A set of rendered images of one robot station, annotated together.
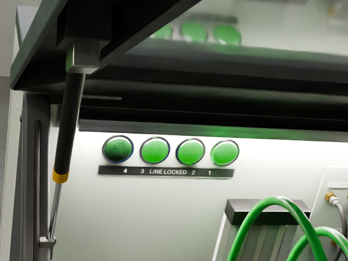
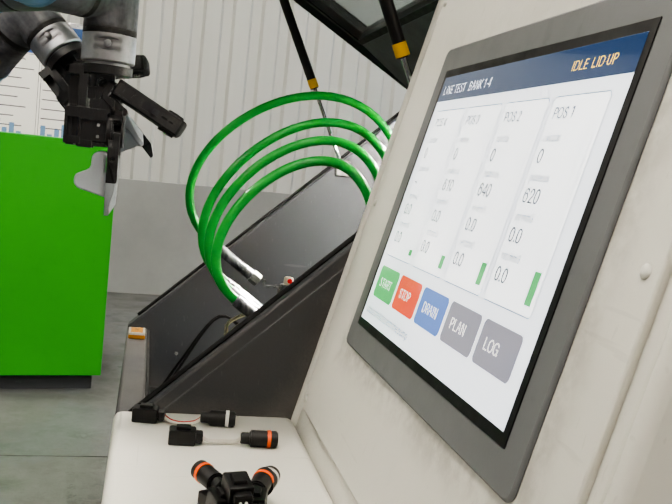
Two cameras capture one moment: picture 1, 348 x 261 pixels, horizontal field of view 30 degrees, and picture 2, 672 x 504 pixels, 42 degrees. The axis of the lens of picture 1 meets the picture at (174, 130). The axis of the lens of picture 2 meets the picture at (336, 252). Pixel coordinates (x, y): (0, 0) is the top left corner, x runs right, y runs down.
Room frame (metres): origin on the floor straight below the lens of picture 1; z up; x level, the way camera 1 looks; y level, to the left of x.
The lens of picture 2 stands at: (0.96, -1.63, 1.31)
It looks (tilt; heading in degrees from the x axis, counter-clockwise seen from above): 6 degrees down; 97
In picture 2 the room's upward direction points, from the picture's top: 6 degrees clockwise
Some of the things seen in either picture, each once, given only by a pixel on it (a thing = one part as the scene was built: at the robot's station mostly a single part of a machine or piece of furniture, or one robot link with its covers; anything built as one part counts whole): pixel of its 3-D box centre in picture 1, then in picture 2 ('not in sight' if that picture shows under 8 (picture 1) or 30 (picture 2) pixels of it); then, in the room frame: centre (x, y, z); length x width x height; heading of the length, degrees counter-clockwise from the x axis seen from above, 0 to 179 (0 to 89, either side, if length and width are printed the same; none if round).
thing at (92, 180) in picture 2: not in sight; (95, 182); (0.45, -0.43, 1.24); 0.06 x 0.03 x 0.09; 19
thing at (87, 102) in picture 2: not in sight; (98, 108); (0.44, -0.42, 1.35); 0.09 x 0.08 x 0.12; 19
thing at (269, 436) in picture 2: not in sight; (223, 436); (0.73, -0.69, 0.99); 0.12 x 0.02 x 0.02; 17
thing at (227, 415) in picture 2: not in sight; (184, 415); (0.67, -0.64, 0.99); 0.12 x 0.02 x 0.02; 13
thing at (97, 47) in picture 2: not in sight; (108, 51); (0.45, -0.42, 1.43); 0.08 x 0.08 x 0.05
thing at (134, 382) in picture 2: not in sight; (131, 412); (0.48, -0.28, 0.87); 0.62 x 0.04 x 0.16; 109
